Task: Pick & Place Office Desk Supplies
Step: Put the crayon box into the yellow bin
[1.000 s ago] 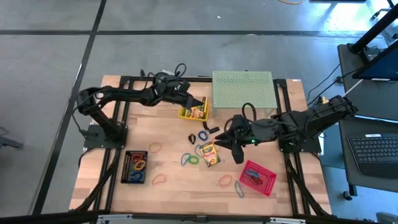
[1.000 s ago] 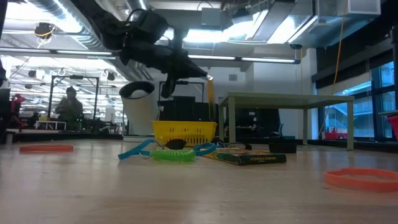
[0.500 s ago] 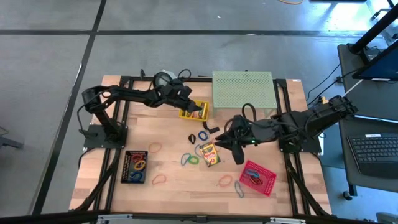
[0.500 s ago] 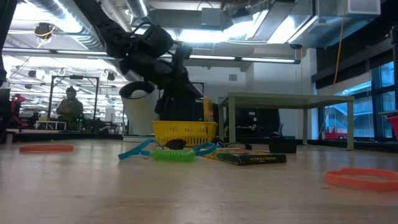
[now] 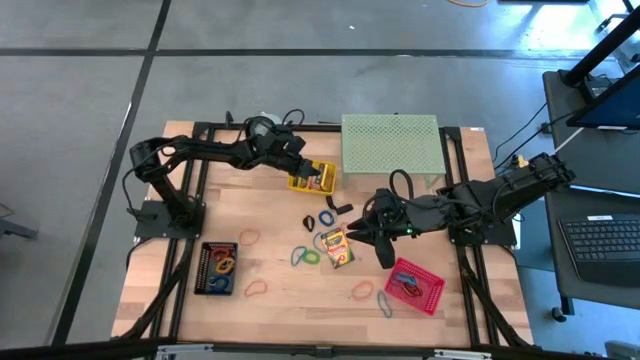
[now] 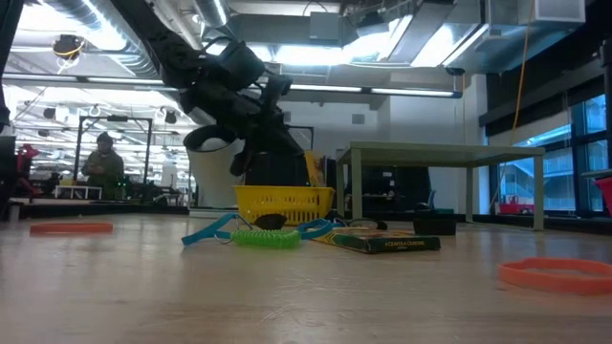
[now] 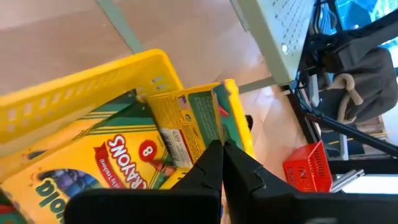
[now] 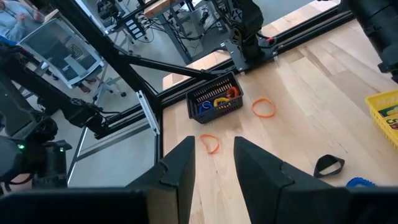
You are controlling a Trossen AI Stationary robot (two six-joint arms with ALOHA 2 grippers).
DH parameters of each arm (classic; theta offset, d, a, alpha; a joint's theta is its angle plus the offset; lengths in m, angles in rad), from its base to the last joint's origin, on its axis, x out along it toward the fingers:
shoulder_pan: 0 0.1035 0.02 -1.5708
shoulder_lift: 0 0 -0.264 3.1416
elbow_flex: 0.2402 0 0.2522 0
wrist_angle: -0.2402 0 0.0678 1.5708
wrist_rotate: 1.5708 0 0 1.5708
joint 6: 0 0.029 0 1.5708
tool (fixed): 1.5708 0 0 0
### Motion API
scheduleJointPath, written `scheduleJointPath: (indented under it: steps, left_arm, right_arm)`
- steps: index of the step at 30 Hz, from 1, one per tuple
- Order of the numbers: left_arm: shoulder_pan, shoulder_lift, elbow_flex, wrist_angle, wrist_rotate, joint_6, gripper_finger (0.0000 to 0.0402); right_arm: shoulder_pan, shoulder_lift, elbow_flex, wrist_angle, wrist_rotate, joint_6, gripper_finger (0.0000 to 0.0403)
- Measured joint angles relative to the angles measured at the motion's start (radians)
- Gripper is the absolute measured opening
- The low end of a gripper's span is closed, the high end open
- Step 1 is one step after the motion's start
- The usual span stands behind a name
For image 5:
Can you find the green perforated metal shelf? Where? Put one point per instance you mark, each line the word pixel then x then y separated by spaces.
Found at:
pixel 390 145

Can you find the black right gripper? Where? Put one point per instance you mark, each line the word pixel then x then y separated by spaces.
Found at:
pixel 392 215

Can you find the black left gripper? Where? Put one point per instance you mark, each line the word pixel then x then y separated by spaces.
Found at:
pixel 277 147

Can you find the orange silicone wristband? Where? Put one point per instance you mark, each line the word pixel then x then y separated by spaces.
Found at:
pixel 406 290
pixel 352 291
pixel 240 237
pixel 245 290

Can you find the grey chair base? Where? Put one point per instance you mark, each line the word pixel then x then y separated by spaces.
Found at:
pixel 15 227

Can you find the grey box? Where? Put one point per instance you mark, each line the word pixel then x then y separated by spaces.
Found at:
pixel 622 350

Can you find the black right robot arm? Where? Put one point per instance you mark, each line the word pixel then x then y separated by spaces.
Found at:
pixel 500 197

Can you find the red plastic basket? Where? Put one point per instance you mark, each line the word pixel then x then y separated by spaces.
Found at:
pixel 430 300

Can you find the black monitor stand pole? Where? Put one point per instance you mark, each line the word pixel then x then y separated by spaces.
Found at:
pixel 605 45

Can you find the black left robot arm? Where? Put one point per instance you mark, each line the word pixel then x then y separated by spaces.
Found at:
pixel 200 149

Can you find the black plastic basket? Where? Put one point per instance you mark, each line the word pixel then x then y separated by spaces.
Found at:
pixel 201 270

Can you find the black computer keyboard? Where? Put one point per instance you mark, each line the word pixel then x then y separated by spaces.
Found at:
pixel 600 245

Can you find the black aluminium table frame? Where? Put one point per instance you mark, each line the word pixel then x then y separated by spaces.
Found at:
pixel 325 128

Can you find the yellow plastic basket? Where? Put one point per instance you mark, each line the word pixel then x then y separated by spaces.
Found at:
pixel 332 167

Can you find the black caster wheel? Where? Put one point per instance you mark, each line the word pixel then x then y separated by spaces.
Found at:
pixel 558 314

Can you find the dark computer monitor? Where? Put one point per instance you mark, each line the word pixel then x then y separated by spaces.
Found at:
pixel 615 107

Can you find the black side desk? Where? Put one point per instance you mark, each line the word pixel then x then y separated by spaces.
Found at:
pixel 552 250
pixel 565 125

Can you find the black table edge bar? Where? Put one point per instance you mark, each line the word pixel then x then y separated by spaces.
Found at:
pixel 275 346

